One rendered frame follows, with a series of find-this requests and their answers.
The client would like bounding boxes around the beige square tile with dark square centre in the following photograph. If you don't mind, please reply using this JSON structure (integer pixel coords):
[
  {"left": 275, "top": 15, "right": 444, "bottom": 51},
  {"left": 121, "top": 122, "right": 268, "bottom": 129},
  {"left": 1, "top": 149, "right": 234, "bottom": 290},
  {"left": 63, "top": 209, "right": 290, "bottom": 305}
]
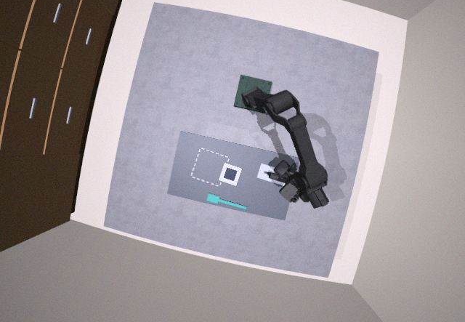
[{"left": 219, "top": 163, "right": 242, "bottom": 186}]

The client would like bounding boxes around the turquoise flat trowel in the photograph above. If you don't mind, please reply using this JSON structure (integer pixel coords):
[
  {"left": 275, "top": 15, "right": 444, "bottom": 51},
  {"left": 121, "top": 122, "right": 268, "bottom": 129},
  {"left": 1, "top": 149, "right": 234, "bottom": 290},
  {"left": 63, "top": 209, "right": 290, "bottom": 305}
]
[{"left": 206, "top": 193, "right": 247, "bottom": 209}]

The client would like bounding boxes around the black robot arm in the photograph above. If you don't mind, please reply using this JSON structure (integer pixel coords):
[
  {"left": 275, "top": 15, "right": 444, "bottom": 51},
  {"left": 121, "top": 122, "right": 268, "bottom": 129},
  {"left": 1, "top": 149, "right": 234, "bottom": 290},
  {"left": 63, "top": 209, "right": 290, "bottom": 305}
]
[{"left": 241, "top": 86, "right": 329, "bottom": 209}]

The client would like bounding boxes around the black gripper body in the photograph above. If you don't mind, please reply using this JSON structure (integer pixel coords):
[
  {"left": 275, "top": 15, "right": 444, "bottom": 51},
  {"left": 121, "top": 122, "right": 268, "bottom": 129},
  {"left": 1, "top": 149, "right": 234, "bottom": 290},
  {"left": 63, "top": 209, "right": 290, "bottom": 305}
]
[{"left": 274, "top": 160, "right": 310, "bottom": 203}]

